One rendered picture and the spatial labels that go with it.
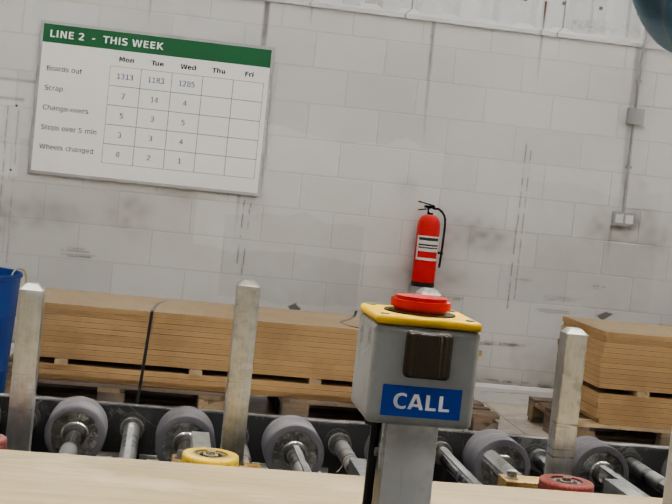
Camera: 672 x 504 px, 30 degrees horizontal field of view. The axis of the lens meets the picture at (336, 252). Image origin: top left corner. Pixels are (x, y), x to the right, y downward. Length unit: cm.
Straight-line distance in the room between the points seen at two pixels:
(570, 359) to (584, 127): 639
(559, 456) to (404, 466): 121
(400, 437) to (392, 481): 3
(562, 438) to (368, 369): 124
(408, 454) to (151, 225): 713
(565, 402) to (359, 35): 618
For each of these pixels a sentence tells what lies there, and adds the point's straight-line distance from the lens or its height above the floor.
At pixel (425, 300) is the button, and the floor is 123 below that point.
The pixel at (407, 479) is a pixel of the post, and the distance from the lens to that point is 84.
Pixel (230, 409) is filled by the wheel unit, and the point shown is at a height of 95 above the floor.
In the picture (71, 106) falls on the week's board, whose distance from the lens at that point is 793.
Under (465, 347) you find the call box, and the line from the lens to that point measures 81.
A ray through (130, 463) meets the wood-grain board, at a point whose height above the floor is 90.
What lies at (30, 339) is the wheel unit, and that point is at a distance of 192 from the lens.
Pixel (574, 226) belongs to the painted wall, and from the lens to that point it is 834.
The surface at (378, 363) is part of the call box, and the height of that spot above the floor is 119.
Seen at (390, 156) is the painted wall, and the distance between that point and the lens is 804.
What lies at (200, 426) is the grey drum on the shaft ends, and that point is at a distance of 232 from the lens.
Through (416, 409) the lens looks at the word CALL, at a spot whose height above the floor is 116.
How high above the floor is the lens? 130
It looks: 3 degrees down
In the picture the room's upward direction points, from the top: 6 degrees clockwise
